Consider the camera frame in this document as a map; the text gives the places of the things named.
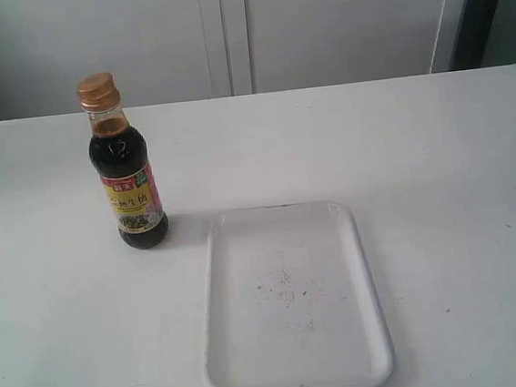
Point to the soy sauce bottle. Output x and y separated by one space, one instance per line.
118 152

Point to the gold flip bottle cap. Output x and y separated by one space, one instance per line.
98 93

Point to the white rectangular tray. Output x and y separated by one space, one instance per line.
291 302

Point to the white cabinet doors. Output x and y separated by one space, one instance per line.
162 51

